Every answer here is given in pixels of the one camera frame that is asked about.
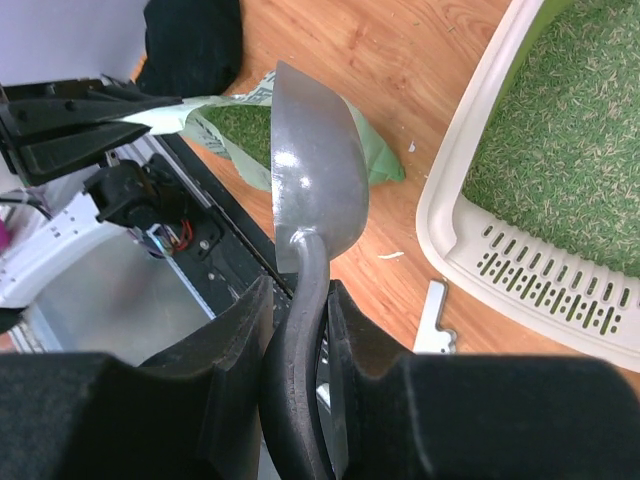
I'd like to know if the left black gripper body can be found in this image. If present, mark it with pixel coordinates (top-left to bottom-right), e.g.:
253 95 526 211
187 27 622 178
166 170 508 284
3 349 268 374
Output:
1 77 182 186

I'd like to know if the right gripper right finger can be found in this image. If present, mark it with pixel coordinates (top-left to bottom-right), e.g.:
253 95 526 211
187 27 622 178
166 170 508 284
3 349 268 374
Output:
328 281 639 479

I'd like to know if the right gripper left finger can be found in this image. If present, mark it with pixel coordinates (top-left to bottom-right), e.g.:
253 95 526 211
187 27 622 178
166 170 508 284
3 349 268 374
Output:
1 276 273 479

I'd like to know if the white plastic bag clip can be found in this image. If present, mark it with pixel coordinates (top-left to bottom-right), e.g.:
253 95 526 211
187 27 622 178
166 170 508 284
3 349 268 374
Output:
413 280 457 354

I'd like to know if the green cat litter bag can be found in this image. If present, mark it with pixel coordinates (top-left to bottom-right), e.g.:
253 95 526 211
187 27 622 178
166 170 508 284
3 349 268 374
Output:
122 71 405 192

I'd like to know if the metal litter scoop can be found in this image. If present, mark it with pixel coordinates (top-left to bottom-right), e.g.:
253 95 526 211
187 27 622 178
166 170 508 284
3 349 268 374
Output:
259 61 369 479

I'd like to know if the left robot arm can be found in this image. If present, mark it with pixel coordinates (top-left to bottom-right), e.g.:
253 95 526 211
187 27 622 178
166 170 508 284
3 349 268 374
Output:
1 79 186 311

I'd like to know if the beige green litter box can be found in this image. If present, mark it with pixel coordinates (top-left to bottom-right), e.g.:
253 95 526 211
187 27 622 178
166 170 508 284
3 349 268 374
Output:
416 1 639 371

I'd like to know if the white paper scrap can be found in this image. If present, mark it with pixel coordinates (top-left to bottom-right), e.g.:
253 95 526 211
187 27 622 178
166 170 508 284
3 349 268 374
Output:
378 251 405 260

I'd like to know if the black cloth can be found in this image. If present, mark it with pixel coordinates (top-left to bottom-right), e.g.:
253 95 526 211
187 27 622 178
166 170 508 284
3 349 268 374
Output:
136 0 244 98

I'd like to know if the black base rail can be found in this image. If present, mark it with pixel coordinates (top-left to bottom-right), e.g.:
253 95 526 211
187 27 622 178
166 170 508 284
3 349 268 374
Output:
131 135 295 324

